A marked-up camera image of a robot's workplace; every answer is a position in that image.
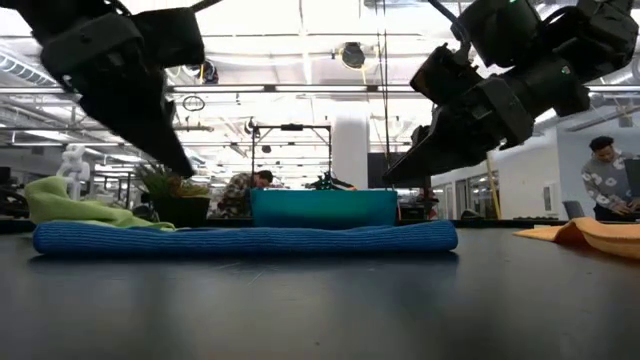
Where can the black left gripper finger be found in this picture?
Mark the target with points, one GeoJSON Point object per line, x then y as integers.
{"type": "Point", "coordinates": [145, 130]}

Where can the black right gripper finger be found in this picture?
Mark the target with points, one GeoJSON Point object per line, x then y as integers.
{"type": "Point", "coordinates": [450, 145]}

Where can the green microfiber towel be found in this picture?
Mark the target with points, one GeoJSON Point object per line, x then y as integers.
{"type": "Point", "coordinates": [65, 205]}

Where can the blue microfiber towel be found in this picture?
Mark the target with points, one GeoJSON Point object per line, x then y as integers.
{"type": "Point", "coordinates": [250, 239]}

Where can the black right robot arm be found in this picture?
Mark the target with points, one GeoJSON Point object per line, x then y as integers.
{"type": "Point", "coordinates": [600, 30]}

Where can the orange microfiber towel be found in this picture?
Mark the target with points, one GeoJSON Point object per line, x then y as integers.
{"type": "Point", "coordinates": [590, 235]}

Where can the potted succulent plant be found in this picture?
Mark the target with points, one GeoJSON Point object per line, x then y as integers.
{"type": "Point", "coordinates": [175, 200]}

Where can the black rectangular panel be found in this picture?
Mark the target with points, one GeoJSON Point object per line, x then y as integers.
{"type": "Point", "coordinates": [376, 167]}

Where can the white robot figure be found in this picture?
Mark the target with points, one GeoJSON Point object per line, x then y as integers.
{"type": "Point", "coordinates": [72, 165]}

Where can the white round column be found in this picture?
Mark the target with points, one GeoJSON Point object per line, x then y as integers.
{"type": "Point", "coordinates": [350, 150]}

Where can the person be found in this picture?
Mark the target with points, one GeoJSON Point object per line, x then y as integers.
{"type": "Point", "coordinates": [240, 195]}
{"type": "Point", "coordinates": [607, 185]}

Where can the dark green background machine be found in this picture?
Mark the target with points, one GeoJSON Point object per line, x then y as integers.
{"type": "Point", "coordinates": [330, 181]}

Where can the teal plastic bin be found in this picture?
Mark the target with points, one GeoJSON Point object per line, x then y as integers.
{"type": "Point", "coordinates": [325, 207]}

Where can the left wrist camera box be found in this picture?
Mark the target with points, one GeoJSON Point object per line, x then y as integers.
{"type": "Point", "coordinates": [170, 37]}

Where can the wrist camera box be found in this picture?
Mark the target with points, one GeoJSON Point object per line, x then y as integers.
{"type": "Point", "coordinates": [170, 37]}
{"type": "Point", "coordinates": [445, 75]}

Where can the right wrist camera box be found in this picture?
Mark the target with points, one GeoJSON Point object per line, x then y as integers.
{"type": "Point", "coordinates": [445, 75]}

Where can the black metal frame stand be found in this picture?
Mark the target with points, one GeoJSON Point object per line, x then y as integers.
{"type": "Point", "coordinates": [291, 127]}

